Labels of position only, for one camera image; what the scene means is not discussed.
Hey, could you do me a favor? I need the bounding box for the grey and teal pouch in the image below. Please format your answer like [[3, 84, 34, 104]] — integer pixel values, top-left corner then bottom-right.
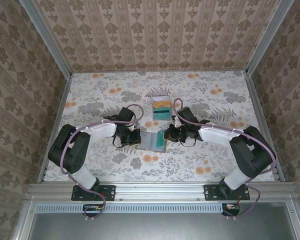
[[135, 130, 168, 154]]

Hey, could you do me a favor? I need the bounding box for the black controller board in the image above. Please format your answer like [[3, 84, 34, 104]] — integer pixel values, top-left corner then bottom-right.
[[82, 203, 105, 217], [221, 202, 241, 217]]

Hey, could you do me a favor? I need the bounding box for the grey metal sheet panel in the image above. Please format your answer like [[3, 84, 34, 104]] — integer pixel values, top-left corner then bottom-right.
[[27, 202, 297, 240]]

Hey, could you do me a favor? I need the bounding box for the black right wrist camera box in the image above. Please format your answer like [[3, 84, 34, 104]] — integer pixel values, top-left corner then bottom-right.
[[171, 128, 188, 141]]

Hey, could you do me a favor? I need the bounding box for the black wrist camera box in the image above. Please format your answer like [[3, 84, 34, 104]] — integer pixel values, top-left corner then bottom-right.
[[171, 128, 188, 141], [119, 132, 136, 146]]

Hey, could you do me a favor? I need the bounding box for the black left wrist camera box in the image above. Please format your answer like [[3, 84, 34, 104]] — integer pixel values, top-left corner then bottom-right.
[[119, 132, 136, 146]]

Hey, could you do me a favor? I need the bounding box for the thin aluminium table edge rail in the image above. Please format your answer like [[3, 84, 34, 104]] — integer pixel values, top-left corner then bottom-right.
[[70, 69, 250, 75]]

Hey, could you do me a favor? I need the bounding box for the aluminium side rail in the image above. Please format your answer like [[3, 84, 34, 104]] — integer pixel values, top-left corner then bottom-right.
[[246, 71, 285, 183], [36, 74, 73, 183]]

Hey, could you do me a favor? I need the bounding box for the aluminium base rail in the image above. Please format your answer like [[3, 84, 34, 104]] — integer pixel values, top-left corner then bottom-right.
[[26, 181, 298, 203]]

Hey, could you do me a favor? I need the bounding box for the grey slotted cable duct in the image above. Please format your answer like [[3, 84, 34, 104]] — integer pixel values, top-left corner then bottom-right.
[[35, 202, 242, 214]]

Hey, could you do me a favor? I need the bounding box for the aluminium corner post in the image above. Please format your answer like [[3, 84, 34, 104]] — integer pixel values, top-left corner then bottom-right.
[[245, 0, 295, 77], [21, 0, 73, 79]]

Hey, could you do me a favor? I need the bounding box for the aluminium lower frame profile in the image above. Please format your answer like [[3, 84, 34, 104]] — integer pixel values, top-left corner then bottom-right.
[[11, 196, 38, 240], [286, 197, 300, 240]]

